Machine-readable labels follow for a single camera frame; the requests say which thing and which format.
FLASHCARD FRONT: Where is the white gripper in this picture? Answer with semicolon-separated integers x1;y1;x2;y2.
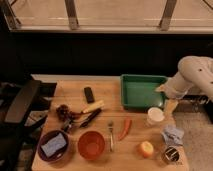
155;73;193;115

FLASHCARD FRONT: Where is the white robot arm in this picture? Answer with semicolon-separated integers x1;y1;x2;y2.
155;56;213;102

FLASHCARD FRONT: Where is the white paper cup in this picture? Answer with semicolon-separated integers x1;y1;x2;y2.
147;107;165;126

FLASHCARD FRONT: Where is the green plastic tray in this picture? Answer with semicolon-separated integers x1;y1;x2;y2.
120;74;167;110

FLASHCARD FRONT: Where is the crumpled blue cloth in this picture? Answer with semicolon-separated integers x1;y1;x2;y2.
162;125;184;146

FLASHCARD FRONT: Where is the yellow apple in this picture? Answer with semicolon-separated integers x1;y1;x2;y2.
139;141;154;158

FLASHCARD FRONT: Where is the metal tin can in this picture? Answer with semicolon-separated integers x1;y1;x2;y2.
162;146;180;164

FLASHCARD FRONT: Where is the silver fork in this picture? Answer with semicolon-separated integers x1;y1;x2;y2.
108;121;114;152

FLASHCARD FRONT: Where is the black rectangular block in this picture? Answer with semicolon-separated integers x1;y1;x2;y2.
84;87;95;103

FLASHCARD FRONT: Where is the orange plastic bowl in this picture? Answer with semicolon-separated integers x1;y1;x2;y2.
77;131;105;160

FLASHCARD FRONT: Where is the dark red berry cluster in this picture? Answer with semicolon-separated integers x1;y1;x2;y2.
56;104;73;121

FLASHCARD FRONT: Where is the blue sponge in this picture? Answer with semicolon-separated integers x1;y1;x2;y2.
41;133;66;157

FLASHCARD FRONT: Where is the purple bowl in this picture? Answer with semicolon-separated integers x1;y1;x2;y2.
37;130;69;162

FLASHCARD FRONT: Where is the black office chair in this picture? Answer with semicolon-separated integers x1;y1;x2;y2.
0;80;56;171

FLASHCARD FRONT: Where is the black handled tool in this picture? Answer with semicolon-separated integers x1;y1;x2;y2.
79;108;102;128

